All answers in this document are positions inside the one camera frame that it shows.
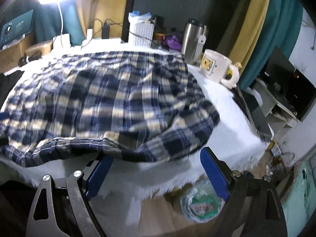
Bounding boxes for blue plaid pants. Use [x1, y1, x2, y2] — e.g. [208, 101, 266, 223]
[1, 51, 220, 167]

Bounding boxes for white plastic bag bin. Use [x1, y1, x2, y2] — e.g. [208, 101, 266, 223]
[179, 179, 225, 224]

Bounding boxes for grey computer desk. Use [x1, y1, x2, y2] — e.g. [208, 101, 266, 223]
[253, 79, 299, 141]

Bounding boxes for black smartphone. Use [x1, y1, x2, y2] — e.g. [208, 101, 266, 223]
[232, 85, 273, 141]

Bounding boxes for black computer monitor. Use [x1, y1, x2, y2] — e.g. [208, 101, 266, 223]
[258, 47, 315, 121]

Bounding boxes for black folded garment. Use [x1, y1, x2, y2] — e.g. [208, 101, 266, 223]
[0, 70, 24, 107]

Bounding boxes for white cartoon mug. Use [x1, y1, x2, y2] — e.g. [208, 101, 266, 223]
[199, 49, 242, 89]

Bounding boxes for cardboard box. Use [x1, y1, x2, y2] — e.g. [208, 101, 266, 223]
[0, 33, 35, 73]

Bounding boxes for tan plastic lidded box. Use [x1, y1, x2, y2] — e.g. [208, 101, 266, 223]
[25, 40, 53, 56]

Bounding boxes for white power strip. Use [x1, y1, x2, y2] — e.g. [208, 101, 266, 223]
[81, 38, 122, 47]

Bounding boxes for white charger plug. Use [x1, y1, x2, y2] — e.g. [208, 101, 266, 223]
[86, 28, 93, 40]

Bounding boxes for stainless steel tumbler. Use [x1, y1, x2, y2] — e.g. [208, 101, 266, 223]
[181, 19, 208, 65]

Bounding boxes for purple cloth item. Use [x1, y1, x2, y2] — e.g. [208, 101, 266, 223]
[162, 35, 182, 51]

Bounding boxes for black power adapter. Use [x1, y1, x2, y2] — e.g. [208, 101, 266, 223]
[101, 23, 110, 39]

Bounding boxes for tablet with lit screen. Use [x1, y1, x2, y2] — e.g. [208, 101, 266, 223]
[1, 10, 34, 47]

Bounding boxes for teal curtain right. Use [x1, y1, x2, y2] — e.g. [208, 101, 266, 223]
[238, 0, 303, 90]

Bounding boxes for teal curtain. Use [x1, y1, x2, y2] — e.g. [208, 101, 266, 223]
[238, 0, 303, 90]
[13, 0, 85, 45]

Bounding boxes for teal curtain left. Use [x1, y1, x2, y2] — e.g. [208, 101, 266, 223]
[13, 0, 85, 45]

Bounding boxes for white perforated basket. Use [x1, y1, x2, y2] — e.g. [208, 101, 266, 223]
[128, 22, 155, 47]

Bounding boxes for blue tissue pack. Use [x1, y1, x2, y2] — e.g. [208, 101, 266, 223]
[128, 11, 152, 25]

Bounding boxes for yellow curtain right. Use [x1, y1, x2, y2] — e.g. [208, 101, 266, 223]
[216, 0, 269, 73]

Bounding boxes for yellow curtain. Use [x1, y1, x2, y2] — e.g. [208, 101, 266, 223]
[216, 0, 269, 73]
[75, 0, 126, 38]

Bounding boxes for yellow curtain left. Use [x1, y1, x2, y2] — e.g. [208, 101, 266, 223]
[75, 0, 126, 38]

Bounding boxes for coiled black cable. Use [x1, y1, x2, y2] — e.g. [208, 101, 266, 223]
[17, 51, 43, 68]

